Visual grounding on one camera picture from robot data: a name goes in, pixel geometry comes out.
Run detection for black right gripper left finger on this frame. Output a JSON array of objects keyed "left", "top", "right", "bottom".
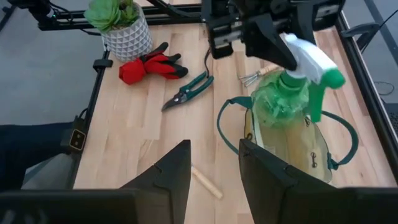
[{"left": 120, "top": 139, "right": 192, "bottom": 224}]

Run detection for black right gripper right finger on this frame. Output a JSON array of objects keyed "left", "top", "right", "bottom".
[{"left": 238, "top": 139, "right": 338, "bottom": 224}]

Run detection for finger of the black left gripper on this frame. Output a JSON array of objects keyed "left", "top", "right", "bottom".
[
  {"left": 245, "top": 14, "right": 298, "bottom": 71},
  {"left": 294, "top": 7, "right": 315, "bottom": 47}
]

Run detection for wooden-handled hand rake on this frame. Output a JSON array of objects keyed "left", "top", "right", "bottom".
[
  {"left": 238, "top": 63, "right": 280, "bottom": 87},
  {"left": 190, "top": 166, "right": 224, "bottom": 200}
]

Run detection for beige green-trimmed gardening bag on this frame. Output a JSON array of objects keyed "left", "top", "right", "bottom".
[{"left": 216, "top": 95, "right": 360, "bottom": 184}]

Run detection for green pruning shears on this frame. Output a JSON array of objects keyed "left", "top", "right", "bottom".
[{"left": 160, "top": 46, "right": 215, "bottom": 112}]

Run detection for red and black gardening gloves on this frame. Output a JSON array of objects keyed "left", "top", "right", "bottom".
[{"left": 119, "top": 42, "right": 189, "bottom": 85}]

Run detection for succulent in white pot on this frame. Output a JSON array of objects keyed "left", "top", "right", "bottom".
[{"left": 83, "top": 0, "right": 153, "bottom": 63}]

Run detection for dark blue fabric object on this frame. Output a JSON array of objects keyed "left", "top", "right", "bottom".
[{"left": 0, "top": 122, "right": 74, "bottom": 190}]

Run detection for black device with green light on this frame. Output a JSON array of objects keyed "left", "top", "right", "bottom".
[{"left": 7, "top": 0, "right": 75, "bottom": 30}]

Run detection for black frame clamp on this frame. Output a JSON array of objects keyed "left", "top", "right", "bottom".
[
  {"left": 340, "top": 22, "right": 381, "bottom": 50},
  {"left": 92, "top": 58, "right": 114, "bottom": 71}
]

